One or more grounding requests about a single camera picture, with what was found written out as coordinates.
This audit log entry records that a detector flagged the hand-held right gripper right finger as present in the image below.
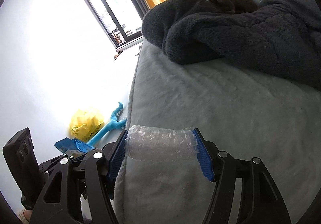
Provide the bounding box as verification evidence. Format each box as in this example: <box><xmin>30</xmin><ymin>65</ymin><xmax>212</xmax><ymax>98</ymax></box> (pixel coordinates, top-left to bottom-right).
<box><xmin>192</xmin><ymin>128</ymin><xmax>291</xmax><ymax>224</ymax></box>

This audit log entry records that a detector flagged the blue plastic bag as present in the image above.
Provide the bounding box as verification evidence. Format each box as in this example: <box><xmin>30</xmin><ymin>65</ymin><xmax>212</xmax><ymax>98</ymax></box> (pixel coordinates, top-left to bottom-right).
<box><xmin>55</xmin><ymin>137</ymin><xmax>97</xmax><ymax>157</ymax></box>

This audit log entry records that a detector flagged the dark grey fleece blanket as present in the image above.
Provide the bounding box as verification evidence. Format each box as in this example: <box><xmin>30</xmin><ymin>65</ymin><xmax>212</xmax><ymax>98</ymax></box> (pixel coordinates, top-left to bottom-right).
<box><xmin>142</xmin><ymin>0</ymin><xmax>321</xmax><ymax>89</ymax></box>

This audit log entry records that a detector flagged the grey cat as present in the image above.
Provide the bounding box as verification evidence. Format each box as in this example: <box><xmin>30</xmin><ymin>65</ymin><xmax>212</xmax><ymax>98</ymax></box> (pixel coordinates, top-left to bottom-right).
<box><xmin>208</xmin><ymin>0</ymin><xmax>259</xmax><ymax>14</ymax></box>

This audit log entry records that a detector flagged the light grey bed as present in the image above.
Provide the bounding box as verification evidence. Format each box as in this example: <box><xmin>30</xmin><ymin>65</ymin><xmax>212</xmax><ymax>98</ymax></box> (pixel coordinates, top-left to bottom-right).
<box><xmin>114</xmin><ymin>38</ymin><xmax>318</xmax><ymax>224</ymax></box>

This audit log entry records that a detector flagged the bubble wrap roll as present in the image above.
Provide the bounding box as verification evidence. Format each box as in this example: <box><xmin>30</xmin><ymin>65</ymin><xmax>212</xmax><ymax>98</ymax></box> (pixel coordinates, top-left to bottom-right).
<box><xmin>125</xmin><ymin>125</ymin><xmax>200</xmax><ymax>162</ymax></box>

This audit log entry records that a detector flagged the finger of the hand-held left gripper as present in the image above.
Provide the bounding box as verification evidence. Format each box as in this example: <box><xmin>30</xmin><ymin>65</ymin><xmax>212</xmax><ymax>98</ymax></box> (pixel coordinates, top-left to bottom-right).
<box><xmin>38</xmin><ymin>156</ymin><xmax>74</xmax><ymax>185</ymax></box>

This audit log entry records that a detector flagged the blue plush toy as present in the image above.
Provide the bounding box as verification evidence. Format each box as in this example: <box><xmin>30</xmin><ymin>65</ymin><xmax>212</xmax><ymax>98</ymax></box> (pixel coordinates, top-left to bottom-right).
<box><xmin>86</xmin><ymin>102</ymin><xmax>128</xmax><ymax>147</ymax></box>

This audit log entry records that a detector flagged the yellow plastic bag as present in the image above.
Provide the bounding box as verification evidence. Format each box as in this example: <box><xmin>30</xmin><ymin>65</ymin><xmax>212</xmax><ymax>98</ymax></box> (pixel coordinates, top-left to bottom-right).
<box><xmin>70</xmin><ymin>108</ymin><xmax>104</xmax><ymax>143</ymax></box>

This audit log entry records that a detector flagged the beige fuzzy slipper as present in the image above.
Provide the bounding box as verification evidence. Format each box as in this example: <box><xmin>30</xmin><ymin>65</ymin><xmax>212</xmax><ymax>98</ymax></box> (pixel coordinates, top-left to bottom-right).
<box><xmin>16</xmin><ymin>209</ymin><xmax>32</xmax><ymax>222</ymax></box>

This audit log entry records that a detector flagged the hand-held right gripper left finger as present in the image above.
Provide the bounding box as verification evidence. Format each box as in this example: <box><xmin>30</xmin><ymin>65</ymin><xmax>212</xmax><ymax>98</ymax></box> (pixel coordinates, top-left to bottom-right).
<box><xmin>29</xmin><ymin>129</ymin><xmax>129</xmax><ymax>224</ymax></box>

